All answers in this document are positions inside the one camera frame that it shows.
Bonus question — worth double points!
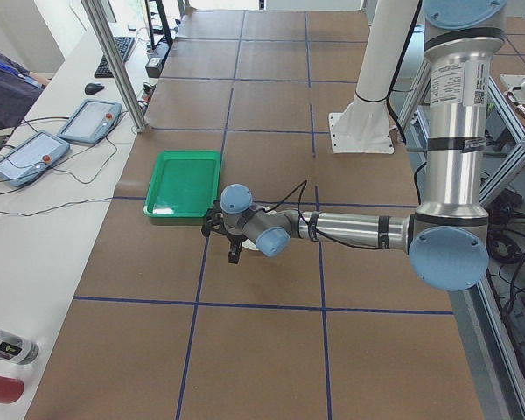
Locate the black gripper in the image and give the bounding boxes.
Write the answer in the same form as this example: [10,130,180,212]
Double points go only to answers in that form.
[226,233,246,264]

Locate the white round bowl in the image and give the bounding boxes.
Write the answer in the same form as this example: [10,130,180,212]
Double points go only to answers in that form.
[242,206,277,252]

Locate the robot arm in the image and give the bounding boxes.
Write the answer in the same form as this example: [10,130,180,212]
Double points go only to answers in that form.
[217,1,506,291]

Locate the green plastic tray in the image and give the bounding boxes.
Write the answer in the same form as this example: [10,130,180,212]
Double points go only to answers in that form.
[143,150,221,226]

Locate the far blue teach pendant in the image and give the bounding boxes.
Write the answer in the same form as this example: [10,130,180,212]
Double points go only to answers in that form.
[58,98,122,144]

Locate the blue teach pendant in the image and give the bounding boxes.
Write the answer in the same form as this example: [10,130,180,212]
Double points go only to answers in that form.
[0,130,70,187]
[58,98,122,144]

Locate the black computer mouse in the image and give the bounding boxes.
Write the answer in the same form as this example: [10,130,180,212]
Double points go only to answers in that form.
[84,82,105,95]

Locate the black keyboard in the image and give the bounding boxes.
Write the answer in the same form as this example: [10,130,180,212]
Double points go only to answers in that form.
[93,36,137,79]

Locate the near blue teach pendant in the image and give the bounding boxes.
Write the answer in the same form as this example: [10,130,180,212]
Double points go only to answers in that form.
[0,130,70,187]

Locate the clear water bottle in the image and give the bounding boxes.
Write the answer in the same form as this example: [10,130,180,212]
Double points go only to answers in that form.
[0,329,39,365]

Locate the seated person in blue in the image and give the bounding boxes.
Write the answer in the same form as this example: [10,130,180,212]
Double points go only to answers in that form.
[0,53,50,130]

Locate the red bottle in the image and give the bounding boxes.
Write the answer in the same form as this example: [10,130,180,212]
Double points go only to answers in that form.
[0,376,25,404]

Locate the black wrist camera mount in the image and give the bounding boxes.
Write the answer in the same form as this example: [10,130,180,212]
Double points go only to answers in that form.
[201,207,226,238]

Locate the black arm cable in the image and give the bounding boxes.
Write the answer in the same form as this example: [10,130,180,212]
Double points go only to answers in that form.
[266,178,386,250]

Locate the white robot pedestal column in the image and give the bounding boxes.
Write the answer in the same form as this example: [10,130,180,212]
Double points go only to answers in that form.
[329,0,420,154]

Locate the aluminium frame post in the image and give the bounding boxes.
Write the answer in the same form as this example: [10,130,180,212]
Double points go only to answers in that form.
[81,0,147,133]

